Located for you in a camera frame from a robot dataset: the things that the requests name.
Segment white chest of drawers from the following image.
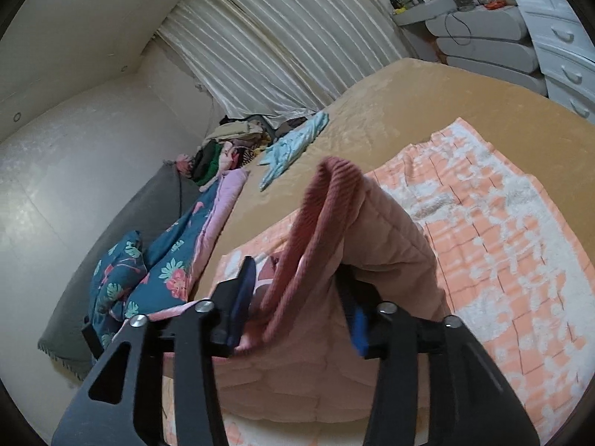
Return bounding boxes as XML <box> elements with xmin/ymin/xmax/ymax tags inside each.
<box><xmin>497</xmin><ymin>0</ymin><xmax>595</xmax><ymax>124</ymax></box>

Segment light blue garment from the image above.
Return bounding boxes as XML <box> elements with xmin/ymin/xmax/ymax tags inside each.
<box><xmin>258</xmin><ymin>111</ymin><xmax>330</xmax><ymax>191</ymax></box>

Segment blue floral pillow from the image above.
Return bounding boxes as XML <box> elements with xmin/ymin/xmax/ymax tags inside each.
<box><xmin>88</xmin><ymin>230</ymin><xmax>149</xmax><ymax>335</ymax></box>

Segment pink quilted jacket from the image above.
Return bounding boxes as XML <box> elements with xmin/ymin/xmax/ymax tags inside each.
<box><xmin>218</xmin><ymin>157</ymin><xmax>459</xmax><ymax>421</ymax></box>

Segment grey bedside table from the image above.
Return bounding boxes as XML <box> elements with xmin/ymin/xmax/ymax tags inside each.
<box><xmin>393</xmin><ymin>0</ymin><xmax>549</xmax><ymax>96</ymax></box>

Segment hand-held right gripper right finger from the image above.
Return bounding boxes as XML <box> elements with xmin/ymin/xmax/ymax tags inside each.
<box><xmin>335</xmin><ymin>264</ymin><xmax>541</xmax><ymax>446</ymax></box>

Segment pile of mixed clothes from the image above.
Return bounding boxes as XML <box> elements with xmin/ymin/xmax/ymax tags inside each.
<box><xmin>177</xmin><ymin>114</ymin><xmax>317</xmax><ymax>191</ymax></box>

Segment grey padded headboard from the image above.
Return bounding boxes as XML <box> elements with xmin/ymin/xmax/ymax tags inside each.
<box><xmin>37</xmin><ymin>160</ymin><xmax>205</xmax><ymax>382</ymax></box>

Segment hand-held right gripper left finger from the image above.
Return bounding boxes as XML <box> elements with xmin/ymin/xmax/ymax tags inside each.
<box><xmin>51</xmin><ymin>255</ymin><xmax>258</xmax><ymax>446</ymax></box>

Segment blue floral quilt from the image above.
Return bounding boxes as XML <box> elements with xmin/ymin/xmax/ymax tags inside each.
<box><xmin>123</xmin><ymin>167</ymin><xmax>249</xmax><ymax>321</ymax></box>

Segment black cable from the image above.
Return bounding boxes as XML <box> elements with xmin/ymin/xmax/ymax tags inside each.
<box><xmin>444</xmin><ymin>9</ymin><xmax>471</xmax><ymax>48</ymax></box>

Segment orange and white checked blanket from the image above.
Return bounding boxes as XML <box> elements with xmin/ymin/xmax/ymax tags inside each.
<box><xmin>160</xmin><ymin>118</ymin><xmax>595</xmax><ymax>446</ymax></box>

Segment white pleated curtain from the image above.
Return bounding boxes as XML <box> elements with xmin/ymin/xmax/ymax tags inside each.
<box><xmin>155</xmin><ymin>0</ymin><xmax>414</xmax><ymax>122</ymax></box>

